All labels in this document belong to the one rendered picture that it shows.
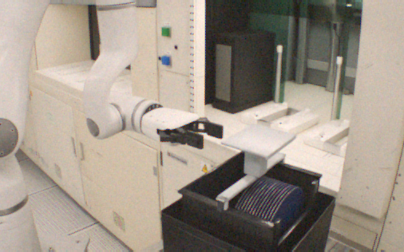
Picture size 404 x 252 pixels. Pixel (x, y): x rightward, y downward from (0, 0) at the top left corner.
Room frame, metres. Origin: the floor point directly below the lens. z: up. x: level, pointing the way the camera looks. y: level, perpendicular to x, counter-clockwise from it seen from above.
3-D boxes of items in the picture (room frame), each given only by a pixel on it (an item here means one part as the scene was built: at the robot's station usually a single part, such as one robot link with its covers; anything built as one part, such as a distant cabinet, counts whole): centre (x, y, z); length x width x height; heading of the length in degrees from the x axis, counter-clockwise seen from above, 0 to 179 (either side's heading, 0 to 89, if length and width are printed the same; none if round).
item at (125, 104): (0.90, 0.18, 1.06); 0.13 x 0.09 x 0.08; 52
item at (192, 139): (0.72, 0.02, 1.06); 0.07 x 0.03 x 0.03; 52
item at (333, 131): (1.12, -0.49, 0.89); 0.22 x 0.21 x 0.04; 133
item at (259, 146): (0.67, -0.12, 0.93); 0.24 x 0.20 x 0.32; 142
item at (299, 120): (1.31, -0.31, 0.89); 0.22 x 0.21 x 0.04; 133
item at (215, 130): (0.79, -0.04, 1.06); 0.07 x 0.03 x 0.03; 52
